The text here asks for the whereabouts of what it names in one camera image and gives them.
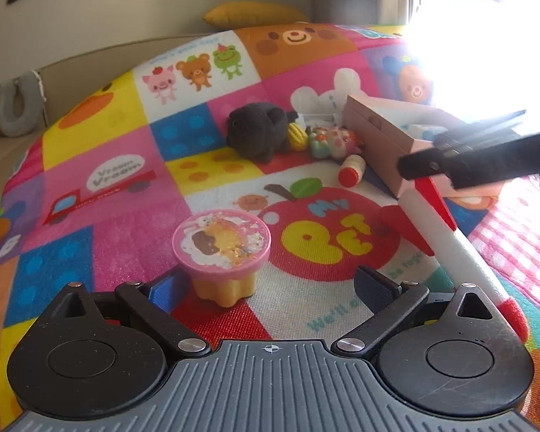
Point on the pink cardboard box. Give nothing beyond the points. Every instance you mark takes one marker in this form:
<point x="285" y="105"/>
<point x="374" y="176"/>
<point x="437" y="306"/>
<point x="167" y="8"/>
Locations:
<point x="387" y="139"/>

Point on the pudding cup toy pink lid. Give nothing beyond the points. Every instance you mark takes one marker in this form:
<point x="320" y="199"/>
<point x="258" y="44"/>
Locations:
<point x="220" y="243"/>

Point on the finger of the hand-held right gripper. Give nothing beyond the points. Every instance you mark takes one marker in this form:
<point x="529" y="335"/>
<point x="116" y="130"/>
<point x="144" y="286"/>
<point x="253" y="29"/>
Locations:
<point x="477" y="126"/>
<point x="490" y="159"/>

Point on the colourful printed play mat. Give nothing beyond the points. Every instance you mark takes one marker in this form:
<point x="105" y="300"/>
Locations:
<point x="130" y="198"/>

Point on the yellow pillow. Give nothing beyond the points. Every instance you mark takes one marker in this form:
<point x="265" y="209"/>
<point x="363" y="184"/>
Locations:
<point x="252" y="13"/>

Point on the black plush toy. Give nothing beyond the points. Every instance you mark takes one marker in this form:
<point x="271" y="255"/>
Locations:
<point x="258" y="128"/>

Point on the yellow corn toy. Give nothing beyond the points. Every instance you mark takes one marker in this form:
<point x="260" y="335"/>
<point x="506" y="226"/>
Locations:
<point x="297" y="137"/>

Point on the red and cream cylinder toy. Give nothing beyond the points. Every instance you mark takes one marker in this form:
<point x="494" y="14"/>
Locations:
<point x="352" y="171"/>

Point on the blue and white packet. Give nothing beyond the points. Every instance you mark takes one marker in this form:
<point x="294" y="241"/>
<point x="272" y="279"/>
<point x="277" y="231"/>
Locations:
<point x="427" y="131"/>

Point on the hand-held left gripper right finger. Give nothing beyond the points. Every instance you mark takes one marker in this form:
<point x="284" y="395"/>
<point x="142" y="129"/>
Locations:
<point x="372" y="285"/>

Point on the colourful pig figurine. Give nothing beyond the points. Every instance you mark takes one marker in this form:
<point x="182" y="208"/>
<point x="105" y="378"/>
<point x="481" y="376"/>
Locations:
<point x="335" y="140"/>

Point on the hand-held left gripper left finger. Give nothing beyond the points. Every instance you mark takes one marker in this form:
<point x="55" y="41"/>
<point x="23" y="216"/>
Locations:
<point x="164" y="291"/>

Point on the grey neck pillow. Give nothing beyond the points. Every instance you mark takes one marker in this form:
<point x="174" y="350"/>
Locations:
<point x="11" y="112"/>

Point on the white toy rocket red fins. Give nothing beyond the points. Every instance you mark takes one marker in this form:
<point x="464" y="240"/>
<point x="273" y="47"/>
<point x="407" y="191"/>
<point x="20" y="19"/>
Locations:
<point x="459" y="243"/>

